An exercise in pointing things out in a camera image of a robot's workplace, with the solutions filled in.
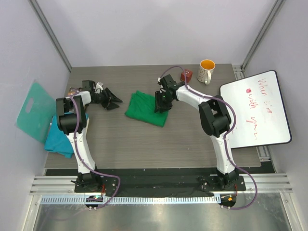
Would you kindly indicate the perforated cable tray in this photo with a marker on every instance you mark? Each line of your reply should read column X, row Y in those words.
column 95, row 200

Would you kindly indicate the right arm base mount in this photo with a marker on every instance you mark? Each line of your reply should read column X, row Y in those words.
column 214, row 183

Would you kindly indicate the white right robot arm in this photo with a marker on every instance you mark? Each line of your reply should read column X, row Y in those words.
column 214, row 116

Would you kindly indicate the blue t shirt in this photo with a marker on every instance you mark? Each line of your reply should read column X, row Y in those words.
column 58, row 142

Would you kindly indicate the white mug orange inside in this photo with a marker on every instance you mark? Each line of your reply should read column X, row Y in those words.
column 205, row 71

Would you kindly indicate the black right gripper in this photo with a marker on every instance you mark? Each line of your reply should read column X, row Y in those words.
column 160, row 104

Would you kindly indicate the brown book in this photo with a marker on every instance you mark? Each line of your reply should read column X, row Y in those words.
column 74, row 91

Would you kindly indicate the white whiteboard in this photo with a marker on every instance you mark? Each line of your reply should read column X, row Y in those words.
column 258, row 111

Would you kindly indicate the red cube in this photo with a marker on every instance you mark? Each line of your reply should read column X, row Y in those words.
column 186, row 75

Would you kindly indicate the green t shirt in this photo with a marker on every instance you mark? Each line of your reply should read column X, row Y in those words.
column 141, row 107

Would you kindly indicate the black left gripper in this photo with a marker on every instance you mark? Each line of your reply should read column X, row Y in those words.
column 109, row 105

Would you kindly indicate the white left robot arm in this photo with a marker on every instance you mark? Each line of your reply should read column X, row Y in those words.
column 72, row 121

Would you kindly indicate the teal plastic cutting board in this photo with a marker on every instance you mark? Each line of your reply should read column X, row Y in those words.
column 37, row 112

